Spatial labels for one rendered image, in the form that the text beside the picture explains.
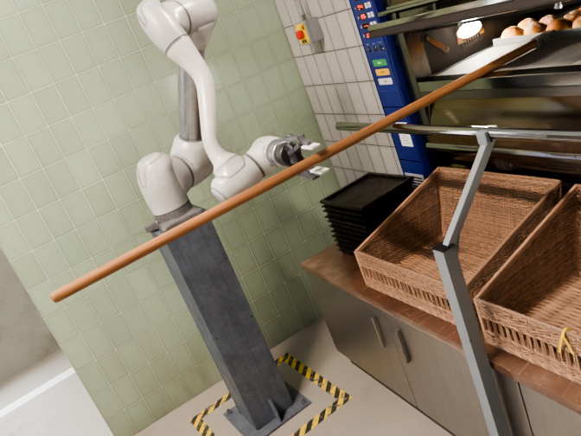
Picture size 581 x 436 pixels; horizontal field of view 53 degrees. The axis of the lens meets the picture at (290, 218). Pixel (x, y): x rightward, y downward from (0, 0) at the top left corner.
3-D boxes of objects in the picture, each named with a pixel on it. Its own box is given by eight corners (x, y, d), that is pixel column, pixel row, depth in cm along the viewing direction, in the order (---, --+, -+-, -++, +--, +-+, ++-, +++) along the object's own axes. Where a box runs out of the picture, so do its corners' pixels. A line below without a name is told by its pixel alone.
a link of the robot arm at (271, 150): (295, 159, 194) (303, 161, 189) (271, 171, 191) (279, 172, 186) (285, 134, 191) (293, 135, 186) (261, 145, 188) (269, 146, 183)
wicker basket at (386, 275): (456, 226, 235) (438, 164, 225) (582, 255, 185) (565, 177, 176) (363, 286, 218) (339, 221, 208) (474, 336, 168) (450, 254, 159)
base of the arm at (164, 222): (141, 231, 237) (135, 219, 235) (188, 206, 245) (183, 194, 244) (155, 238, 221) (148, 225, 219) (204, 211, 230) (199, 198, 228)
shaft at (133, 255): (54, 305, 141) (48, 295, 140) (54, 302, 144) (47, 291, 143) (539, 47, 197) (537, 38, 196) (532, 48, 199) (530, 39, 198)
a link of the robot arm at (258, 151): (298, 156, 194) (270, 180, 191) (279, 152, 208) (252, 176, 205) (281, 130, 190) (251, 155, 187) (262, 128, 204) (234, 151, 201)
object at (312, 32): (313, 41, 267) (306, 19, 264) (324, 38, 258) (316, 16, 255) (300, 46, 265) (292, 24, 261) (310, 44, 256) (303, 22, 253)
